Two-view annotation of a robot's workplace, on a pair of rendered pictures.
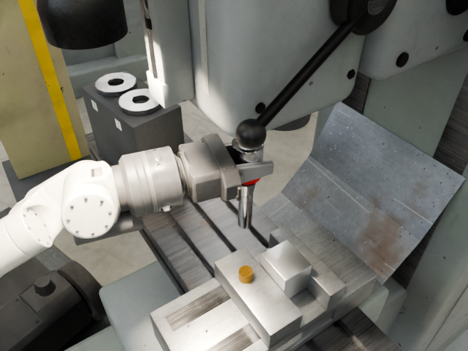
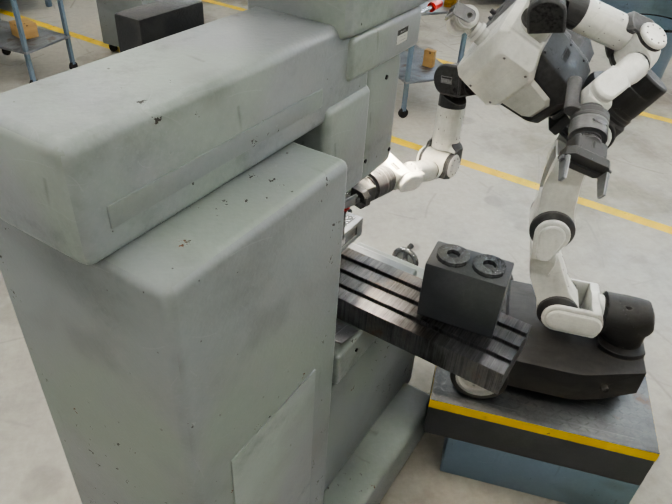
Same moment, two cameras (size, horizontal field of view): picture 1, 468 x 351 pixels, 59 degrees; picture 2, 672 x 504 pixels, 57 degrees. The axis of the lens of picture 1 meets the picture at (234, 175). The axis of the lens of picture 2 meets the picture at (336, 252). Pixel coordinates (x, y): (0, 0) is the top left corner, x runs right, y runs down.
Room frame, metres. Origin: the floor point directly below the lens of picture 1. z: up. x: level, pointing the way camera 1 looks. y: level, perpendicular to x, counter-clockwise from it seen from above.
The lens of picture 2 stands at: (1.84, -0.69, 2.14)
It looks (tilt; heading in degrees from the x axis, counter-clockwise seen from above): 37 degrees down; 154
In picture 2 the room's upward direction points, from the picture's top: 4 degrees clockwise
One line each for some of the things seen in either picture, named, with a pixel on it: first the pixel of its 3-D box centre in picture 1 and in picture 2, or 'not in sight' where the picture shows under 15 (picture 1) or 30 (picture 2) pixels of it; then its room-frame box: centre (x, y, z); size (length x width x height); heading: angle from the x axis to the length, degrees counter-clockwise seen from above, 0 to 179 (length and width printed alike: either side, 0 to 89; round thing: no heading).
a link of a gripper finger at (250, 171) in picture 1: (254, 173); not in sight; (0.45, -0.03, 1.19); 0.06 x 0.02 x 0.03; 110
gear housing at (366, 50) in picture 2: not in sight; (344, 30); (0.50, -0.06, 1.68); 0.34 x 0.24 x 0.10; 124
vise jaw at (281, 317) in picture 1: (255, 294); not in sight; (0.36, -0.03, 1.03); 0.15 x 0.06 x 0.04; 34
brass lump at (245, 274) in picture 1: (245, 274); not in sight; (0.37, -0.02, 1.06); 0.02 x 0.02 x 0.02
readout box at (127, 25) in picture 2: not in sight; (163, 52); (0.37, -0.46, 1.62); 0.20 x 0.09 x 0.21; 124
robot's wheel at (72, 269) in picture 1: (83, 290); (479, 374); (0.71, 0.45, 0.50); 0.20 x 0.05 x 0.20; 51
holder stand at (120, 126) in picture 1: (135, 129); (464, 287); (0.79, 0.23, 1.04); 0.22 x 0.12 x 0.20; 43
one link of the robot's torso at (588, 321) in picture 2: not in sight; (570, 305); (0.67, 0.83, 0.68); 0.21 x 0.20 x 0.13; 51
